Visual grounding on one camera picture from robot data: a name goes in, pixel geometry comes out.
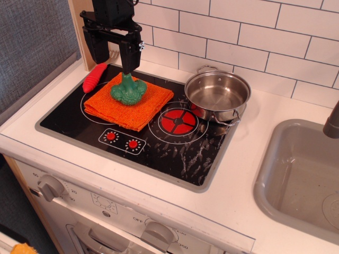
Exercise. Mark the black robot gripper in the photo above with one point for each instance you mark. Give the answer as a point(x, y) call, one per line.
point(108, 15)

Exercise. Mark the green toy broccoli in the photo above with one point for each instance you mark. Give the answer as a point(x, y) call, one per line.
point(128, 91)

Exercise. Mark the orange folded cloth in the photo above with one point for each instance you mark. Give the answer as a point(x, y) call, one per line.
point(132, 117)

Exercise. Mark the red left stove knob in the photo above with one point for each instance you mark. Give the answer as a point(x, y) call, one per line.
point(111, 136)

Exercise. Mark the red stove knob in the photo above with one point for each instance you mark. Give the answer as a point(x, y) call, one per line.
point(133, 144)
point(111, 136)

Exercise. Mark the red right stove knob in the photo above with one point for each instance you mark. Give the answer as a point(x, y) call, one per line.
point(133, 144)

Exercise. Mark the stainless steel pot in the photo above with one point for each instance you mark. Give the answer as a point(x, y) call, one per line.
point(217, 96)

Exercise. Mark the black toy stove top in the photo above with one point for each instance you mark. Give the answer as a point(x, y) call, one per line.
point(175, 146)

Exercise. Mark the grey left oven knob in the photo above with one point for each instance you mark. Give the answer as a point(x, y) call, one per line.
point(50, 187)

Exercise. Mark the grey oven knob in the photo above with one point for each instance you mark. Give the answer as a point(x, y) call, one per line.
point(50, 187)
point(158, 236)

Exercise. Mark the grey right oven knob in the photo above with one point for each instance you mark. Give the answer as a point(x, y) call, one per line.
point(158, 236)

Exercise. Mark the grey toy sink basin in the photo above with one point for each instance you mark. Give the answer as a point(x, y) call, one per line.
point(297, 184)

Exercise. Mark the orange yellow object at corner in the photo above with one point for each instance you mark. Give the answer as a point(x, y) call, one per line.
point(23, 248)

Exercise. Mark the grey faucet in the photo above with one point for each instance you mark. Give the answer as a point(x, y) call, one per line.
point(331, 127)

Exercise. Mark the red ribbed fork handle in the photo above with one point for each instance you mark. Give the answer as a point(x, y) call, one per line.
point(93, 78)

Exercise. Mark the grey oven door handle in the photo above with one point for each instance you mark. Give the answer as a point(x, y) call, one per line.
point(97, 239)

